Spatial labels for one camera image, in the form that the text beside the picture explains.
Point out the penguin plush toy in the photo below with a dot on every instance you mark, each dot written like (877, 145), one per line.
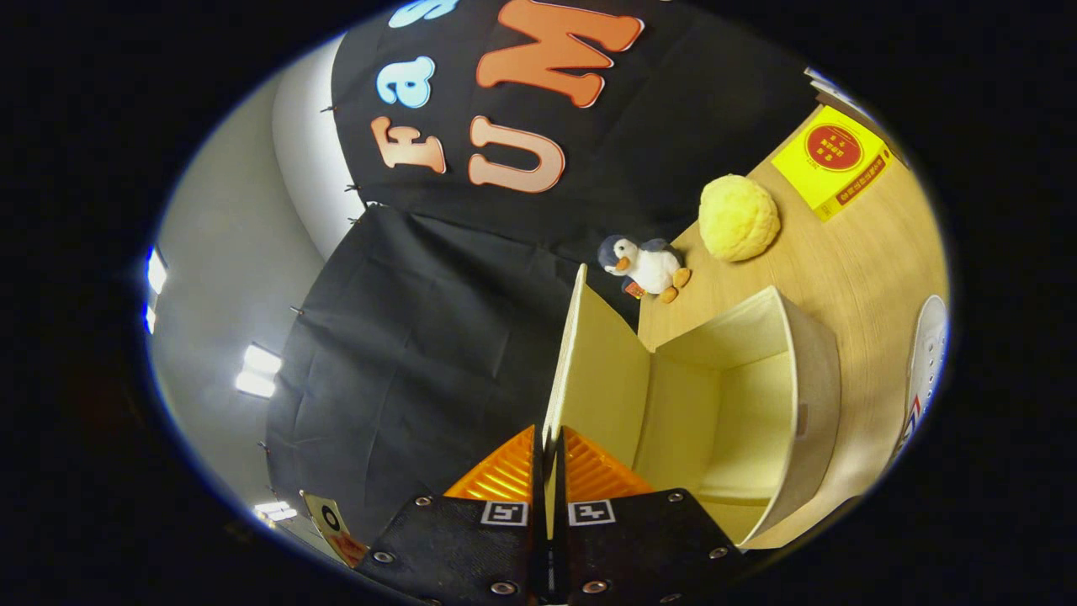
(652, 265)

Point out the beige fabric storage box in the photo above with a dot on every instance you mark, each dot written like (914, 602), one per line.
(740, 421)

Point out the white canvas shoe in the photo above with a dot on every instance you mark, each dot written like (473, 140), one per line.
(925, 362)

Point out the beige printed card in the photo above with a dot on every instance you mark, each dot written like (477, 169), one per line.
(324, 513)

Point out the yellow round plush ball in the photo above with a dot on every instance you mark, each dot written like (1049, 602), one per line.
(739, 217)

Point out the yellow book with red circle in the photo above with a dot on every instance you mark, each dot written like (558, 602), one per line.
(829, 164)

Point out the black backdrop cloth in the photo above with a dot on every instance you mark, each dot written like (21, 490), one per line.
(437, 337)

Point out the bright ceiling light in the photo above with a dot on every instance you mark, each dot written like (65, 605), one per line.
(156, 269)
(273, 510)
(257, 370)

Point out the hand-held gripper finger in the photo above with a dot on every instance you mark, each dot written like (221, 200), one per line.
(538, 488)
(559, 484)

